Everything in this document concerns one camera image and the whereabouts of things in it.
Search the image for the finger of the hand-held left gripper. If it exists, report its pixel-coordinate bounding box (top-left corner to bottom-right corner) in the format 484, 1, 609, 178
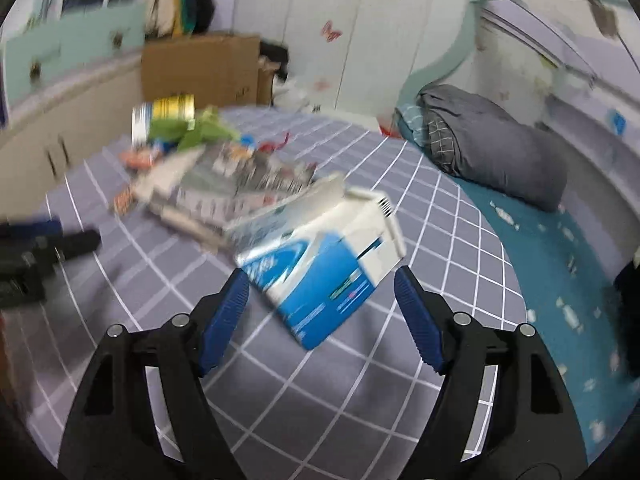
0, 217, 63, 241
0, 230, 101, 311

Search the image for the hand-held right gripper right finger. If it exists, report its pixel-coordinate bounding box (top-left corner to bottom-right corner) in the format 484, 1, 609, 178
393, 266, 588, 480

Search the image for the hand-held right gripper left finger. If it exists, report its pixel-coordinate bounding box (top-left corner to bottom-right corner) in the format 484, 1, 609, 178
59, 270, 251, 480

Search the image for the blue white carton box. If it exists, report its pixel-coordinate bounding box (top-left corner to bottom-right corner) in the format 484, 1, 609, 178
224, 172, 407, 352

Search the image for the yellow white carton box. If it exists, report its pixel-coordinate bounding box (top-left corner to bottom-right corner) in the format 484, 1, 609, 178
131, 94, 197, 143

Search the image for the red string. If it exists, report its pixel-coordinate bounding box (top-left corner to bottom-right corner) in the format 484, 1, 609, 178
257, 131, 292, 155

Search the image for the beige low cabinet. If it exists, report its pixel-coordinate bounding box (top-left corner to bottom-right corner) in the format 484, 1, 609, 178
0, 52, 146, 196

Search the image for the grey checked tablecloth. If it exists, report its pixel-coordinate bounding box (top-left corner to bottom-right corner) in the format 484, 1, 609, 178
0, 105, 531, 480

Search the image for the teal printed bed sheet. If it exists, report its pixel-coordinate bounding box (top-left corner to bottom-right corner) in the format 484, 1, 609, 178
457, 180, 640, 461

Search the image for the wide mint drawer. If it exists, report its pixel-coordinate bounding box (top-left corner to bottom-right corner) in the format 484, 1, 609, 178
2, 15, 66, 106

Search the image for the grey quilt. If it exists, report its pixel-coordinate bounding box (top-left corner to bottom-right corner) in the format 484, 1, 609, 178
417, 84, 568, 213

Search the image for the blue checked pillow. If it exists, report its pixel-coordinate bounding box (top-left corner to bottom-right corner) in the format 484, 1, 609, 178
395, 104, 436, 148

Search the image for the narrow mint drawer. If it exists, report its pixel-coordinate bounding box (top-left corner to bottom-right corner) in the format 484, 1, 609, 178
62, 0, 146, 53

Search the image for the tall printed cardboard box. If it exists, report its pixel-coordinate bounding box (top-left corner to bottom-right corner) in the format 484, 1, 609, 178
141, 32, 261, 108

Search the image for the white plastic bag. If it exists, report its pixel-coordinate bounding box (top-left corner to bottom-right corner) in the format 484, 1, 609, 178
272, 80, 311, 111

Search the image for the plain cardboard box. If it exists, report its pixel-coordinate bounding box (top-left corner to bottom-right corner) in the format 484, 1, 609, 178
257, 57, 281, 106

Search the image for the black garment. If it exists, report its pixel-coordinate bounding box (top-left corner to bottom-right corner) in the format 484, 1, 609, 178
260, 40, 291, 83

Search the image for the white wardrobe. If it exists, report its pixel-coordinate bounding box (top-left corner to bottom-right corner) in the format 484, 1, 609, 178
232, 0, 476, 116

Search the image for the mint bunk bed frame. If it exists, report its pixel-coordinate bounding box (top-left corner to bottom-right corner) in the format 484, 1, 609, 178
395, 0, 640, 461

